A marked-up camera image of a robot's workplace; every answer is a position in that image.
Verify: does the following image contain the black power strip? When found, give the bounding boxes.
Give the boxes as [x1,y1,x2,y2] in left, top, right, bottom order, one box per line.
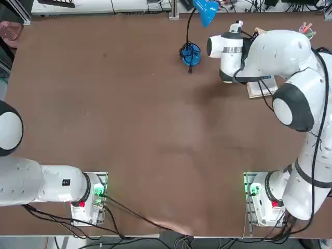
[38,0,76,9]

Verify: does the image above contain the aluminium camera post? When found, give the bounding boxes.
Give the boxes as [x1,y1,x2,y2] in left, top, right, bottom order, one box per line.
[169,0,180,20]

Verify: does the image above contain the long black table cable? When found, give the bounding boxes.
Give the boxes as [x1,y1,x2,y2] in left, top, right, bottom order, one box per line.
[103,194,194,237]

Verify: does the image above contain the clear plastic pen cup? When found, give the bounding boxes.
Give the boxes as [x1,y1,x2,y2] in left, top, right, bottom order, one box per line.
[298,22,318,40]

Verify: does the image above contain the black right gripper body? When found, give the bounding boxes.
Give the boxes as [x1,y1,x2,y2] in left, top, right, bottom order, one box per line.
[242,36,256,62]

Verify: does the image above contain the black lamp cable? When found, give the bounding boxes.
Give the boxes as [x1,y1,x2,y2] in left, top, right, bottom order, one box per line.
[180,43,202,75]

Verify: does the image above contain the pink perforated plastic stool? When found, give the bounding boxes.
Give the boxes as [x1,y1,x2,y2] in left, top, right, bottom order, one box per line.
[0,20,22,49]

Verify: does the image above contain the blue desk lamp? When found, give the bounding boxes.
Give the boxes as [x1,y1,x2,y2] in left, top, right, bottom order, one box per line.
[179,0,219,67]

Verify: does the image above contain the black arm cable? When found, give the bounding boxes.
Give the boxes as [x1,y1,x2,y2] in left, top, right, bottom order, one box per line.
[233,48,332,237]

